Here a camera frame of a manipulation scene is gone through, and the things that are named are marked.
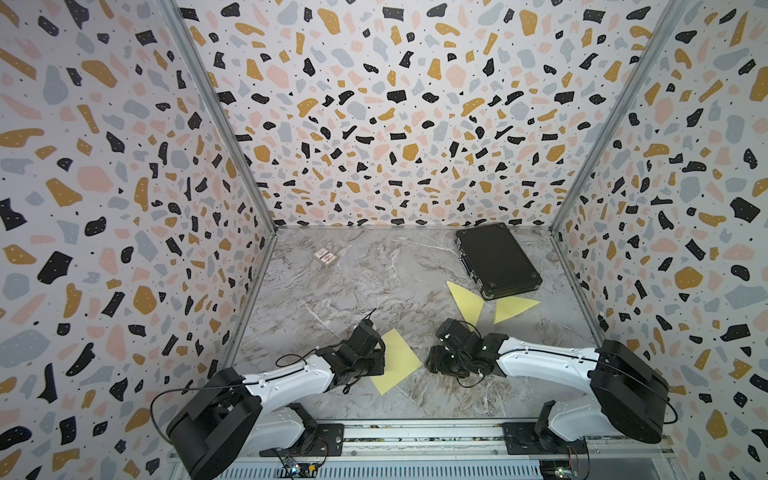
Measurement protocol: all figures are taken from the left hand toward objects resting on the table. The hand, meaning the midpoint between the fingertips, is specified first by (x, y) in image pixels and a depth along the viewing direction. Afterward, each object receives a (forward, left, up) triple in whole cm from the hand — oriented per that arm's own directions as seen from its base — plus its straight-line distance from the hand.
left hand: (387, 361), depth 86 cm
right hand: (-3, -12, +2) cm, 12 cm away
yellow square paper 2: (+20, -28, -2) cm, 34 cm away
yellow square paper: (+18, -41, -1) cm, 45 cm away
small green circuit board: (-25, +19, -3) cm, 31 cm away
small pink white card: (+39, +23, +1) cm, 45 cm away
